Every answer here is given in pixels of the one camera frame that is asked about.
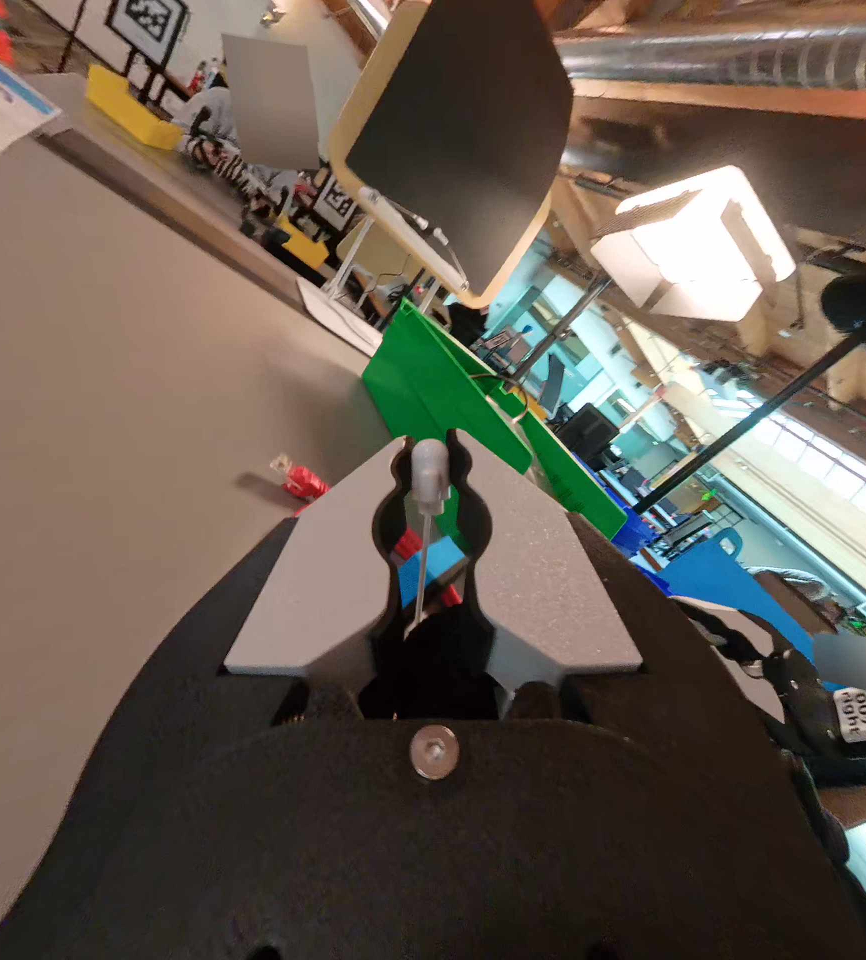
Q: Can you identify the grey metal light pole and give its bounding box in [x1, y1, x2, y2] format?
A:
[511, 275, 616, 381]

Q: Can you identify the yellow box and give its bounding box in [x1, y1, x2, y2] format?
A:
[274, 216, 331, 273]

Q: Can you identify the black computer monitor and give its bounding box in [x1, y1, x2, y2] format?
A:
[555, 402, 623, 468]

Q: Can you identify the black floor lamp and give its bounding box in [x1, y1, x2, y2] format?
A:
[631, 272, 866, 516]

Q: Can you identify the silver spiral duct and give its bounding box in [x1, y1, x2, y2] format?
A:
[555, 21, 866, 93]

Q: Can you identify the black board on easel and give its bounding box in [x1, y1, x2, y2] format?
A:
[326, 0, 575, 310]

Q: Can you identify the white paper sheet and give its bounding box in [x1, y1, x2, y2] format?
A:
[295, 276, 384, 359]

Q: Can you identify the blue plastic tote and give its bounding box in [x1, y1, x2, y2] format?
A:
[656, 527, 841, 693]

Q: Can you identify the cardboard box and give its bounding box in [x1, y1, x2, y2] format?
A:
[757, 576, 841, 639]

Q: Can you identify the white plastic stick tool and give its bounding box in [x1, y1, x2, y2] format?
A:
[403, 438, 454, 639]

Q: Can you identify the yellow plastic bin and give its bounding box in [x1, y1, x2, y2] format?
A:
[85, 63, 184, 153]

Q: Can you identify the blue black whiteboard eraser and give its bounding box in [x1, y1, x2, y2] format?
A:
[397, 534, 473, 603]

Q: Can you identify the white lit softbox lamp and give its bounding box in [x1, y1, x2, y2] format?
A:
[589, 165, 799, 325]

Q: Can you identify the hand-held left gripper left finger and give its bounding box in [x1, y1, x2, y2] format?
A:
[223, 435, 415, 687]

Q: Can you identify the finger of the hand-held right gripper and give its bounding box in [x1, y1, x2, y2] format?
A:
[731, 660, 788, 727]
[671, 596, 779, 669]

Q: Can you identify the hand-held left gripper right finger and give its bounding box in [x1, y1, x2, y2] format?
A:
[444, 427, 644, 715]

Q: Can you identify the marker tag on stand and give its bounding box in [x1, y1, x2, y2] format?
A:
[105, 0, 192, 70]
[311, 172, 361, 231]

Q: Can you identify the green plastic bin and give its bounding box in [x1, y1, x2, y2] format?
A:
[361, 298, 629, 543]

